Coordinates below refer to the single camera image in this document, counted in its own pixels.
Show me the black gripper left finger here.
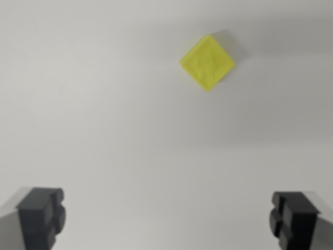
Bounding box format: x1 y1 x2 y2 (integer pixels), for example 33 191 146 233
0 186 67 250

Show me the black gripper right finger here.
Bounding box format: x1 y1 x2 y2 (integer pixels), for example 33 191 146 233
268 191 333 250

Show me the yellow cube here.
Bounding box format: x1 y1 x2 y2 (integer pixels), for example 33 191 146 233
178 34 236 93

